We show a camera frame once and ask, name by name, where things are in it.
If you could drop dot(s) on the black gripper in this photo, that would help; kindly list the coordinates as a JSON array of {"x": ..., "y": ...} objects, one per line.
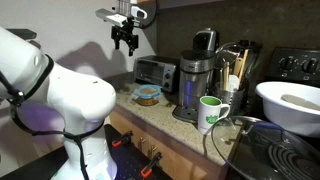
[{"x": 125, "y": 33}]

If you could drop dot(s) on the small bowl with food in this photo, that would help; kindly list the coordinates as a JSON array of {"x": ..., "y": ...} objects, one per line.
[{"x": 148, "y": 90}]

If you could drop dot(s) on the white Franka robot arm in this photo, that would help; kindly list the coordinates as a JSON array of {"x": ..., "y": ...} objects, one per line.
[{"x": 73, "y": 96}]

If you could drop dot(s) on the large glass pot lid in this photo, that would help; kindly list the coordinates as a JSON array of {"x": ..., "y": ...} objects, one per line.
[{"x": 260, "y": 150}]

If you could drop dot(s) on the large white bowl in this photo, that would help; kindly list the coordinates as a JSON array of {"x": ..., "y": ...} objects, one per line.
[{"x": 286, "y": 116}]

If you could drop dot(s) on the grey utensil in bowl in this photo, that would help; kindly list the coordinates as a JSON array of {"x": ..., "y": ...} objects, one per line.
[{"x": 300, "y": 101}]

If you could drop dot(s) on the silver toaster oven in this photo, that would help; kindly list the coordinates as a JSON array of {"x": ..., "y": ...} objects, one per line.
[{"x": 155, "y": 71}]

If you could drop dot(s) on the black orange clamp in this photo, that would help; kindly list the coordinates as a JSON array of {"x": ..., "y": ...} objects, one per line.
[
  {"x": 150, "y": 165},
  {"x": 121, "y": 138}
]

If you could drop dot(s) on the round clear skimmer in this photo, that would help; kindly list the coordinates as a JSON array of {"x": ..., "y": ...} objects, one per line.
[{"x": 227, "y": 55}]

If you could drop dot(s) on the wooden spoon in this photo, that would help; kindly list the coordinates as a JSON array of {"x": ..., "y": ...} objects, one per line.
[{"x": 226, "y": 76}]

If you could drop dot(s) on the white mug green inside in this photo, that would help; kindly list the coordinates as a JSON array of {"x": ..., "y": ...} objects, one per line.
[{"x": 208, "y": 115}]

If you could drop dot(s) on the black perforated robot table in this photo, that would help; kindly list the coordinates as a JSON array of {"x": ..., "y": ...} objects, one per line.
[{"x": 130, "y": 160}]

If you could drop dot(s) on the white plastic spatula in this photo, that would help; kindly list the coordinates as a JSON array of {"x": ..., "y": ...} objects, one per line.
[{"x": 233, "y": 82}]

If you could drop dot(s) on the perforated metal utensil holder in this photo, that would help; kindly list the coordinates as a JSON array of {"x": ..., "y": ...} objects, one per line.
[{"x": 230, "y": 96}]

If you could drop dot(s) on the wooden spatula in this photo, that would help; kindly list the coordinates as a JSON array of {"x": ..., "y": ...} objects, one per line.
[{"x": 240, "y": 63}]

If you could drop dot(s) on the wooden base cabinet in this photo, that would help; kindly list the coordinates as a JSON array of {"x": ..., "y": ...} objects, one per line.
[{"x": 176, "y": 160}]

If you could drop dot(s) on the black stove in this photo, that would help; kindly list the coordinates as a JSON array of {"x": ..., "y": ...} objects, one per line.
[{"x": 276, "y": 76}]

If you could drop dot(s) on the black stove knob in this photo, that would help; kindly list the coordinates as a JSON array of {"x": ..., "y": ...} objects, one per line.
[
  {"x": 309, "y": 65},
  {"x": 287, "y": 63}
]

